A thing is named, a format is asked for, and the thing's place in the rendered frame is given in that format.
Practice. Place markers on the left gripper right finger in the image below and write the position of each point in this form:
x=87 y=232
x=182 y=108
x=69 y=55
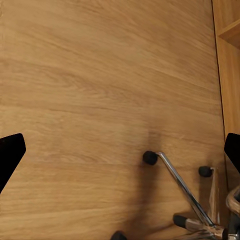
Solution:
x=232 y=149

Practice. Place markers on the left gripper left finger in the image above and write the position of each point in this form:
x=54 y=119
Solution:
x=12 y=150

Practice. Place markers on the swivel chair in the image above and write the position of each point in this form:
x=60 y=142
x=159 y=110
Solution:
x=207 y=227

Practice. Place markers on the bookcase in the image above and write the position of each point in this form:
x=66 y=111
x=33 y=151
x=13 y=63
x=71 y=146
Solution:
x=226 y=13
x=228 y=54

